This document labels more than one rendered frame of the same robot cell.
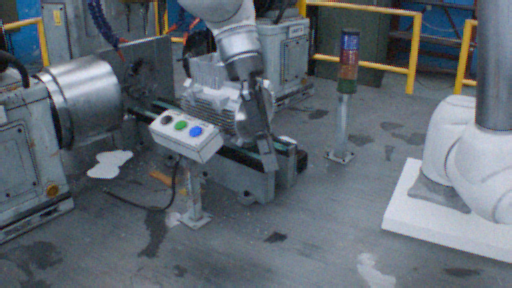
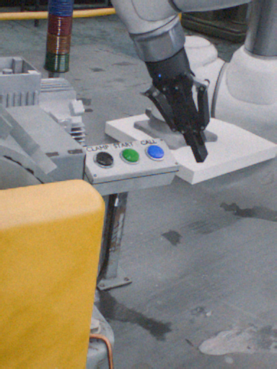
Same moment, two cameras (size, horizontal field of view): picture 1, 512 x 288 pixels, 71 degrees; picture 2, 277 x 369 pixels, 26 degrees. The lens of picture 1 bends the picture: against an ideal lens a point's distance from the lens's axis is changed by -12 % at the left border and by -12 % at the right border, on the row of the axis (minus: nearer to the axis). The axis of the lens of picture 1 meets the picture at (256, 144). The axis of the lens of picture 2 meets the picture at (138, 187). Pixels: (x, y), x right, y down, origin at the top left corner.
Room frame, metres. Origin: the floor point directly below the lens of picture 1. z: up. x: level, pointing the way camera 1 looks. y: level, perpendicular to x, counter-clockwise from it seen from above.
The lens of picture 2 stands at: (0.54, 1.05, 1.50)
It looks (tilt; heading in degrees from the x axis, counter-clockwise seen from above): 28 degrees down; 285
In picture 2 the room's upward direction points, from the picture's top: 9 degrees clockwise
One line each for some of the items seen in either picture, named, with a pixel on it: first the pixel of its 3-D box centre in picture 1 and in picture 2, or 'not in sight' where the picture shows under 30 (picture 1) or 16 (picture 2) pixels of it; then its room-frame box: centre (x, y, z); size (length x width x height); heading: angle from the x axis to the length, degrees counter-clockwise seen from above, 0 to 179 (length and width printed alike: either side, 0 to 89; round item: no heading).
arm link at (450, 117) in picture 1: (458, 138); (187, 78); (0.88, -0.53, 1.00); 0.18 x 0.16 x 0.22; 0
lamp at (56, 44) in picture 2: (348, 69); (58, 41); (1.16, -0.28, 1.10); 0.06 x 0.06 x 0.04
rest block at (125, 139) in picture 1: (125, 131); not in sight; (1.24, 0.45, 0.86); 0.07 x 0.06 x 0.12; 140
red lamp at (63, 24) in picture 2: (349, 55); (59, 22); (1.16, -0.28, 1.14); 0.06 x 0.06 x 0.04
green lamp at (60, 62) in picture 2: (347, 83); (57, 59); (1.16, -0.28, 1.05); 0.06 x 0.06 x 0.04
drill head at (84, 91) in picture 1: (60, 107); not in sight; (1.00, 0.56, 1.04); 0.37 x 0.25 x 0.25; 140
